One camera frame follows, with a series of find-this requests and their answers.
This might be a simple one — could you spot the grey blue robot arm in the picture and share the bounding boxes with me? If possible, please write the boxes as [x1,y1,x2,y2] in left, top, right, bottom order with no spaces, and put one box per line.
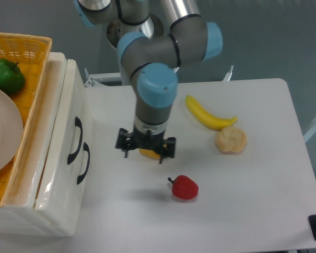
[75,1,223,159]

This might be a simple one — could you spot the black top drawer handle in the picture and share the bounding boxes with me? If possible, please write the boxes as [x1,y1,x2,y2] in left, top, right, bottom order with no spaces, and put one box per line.
[67,116,84,165]

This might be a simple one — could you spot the beige plate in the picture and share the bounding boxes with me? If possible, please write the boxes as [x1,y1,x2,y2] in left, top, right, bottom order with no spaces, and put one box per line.
[0,90,23,169]

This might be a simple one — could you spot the white drawer cabinet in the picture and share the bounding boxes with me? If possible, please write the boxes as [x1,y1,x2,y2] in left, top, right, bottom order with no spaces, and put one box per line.
[0,52,87,237]

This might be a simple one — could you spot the red bell pepper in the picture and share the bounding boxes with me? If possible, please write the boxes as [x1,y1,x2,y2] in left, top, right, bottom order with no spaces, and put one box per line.
[167,175,199,200]

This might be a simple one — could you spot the black drawer handle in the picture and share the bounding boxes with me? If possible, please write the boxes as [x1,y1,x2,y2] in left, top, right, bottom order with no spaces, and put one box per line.
[76,142,91,185]
[67,116,84,165]

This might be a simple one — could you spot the round bread roll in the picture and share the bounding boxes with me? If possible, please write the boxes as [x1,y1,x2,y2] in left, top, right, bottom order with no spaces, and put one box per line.
[215,126,248,153]

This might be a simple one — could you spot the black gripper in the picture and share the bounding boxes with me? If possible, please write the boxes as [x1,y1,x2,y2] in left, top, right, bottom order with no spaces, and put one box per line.
[115,128,176,164]

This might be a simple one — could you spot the yellow banana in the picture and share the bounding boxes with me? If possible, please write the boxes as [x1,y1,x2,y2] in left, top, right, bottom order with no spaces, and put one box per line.
[185,95,238,131]

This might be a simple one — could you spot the green bell pepper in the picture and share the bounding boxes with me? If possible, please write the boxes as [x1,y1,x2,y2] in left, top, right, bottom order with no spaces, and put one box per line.
[0,59,25,95]

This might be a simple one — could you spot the white drawer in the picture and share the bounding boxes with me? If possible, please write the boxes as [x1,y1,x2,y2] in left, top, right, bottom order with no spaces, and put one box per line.
[35,60,93,236]

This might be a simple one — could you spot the black lower drawer handle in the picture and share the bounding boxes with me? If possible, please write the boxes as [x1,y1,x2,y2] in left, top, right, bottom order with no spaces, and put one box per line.
[76,142,91,185]

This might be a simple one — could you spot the yellow bell pepper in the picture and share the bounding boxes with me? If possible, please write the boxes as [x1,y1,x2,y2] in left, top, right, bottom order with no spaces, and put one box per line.
[139,144,167,160]

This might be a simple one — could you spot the orange wicker basket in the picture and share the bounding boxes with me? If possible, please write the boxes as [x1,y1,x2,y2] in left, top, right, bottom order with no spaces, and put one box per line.
[0,32,52,207]

